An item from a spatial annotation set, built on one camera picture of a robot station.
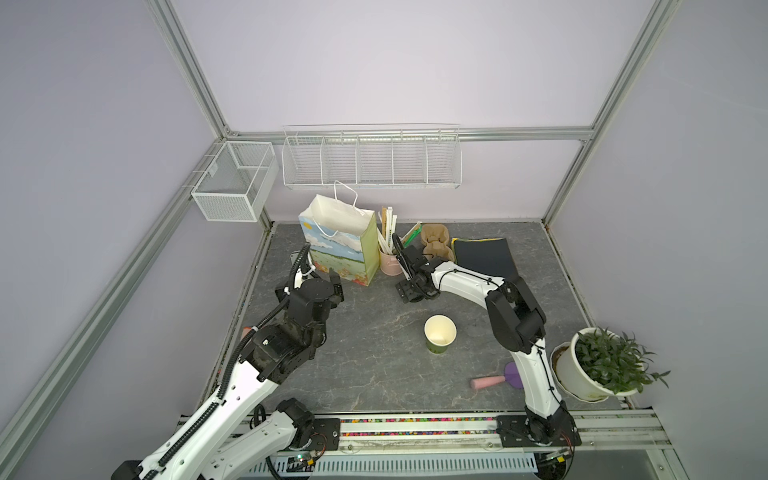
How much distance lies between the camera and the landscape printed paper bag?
867mm

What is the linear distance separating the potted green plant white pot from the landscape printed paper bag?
62 centimetres

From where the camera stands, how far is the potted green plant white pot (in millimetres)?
676
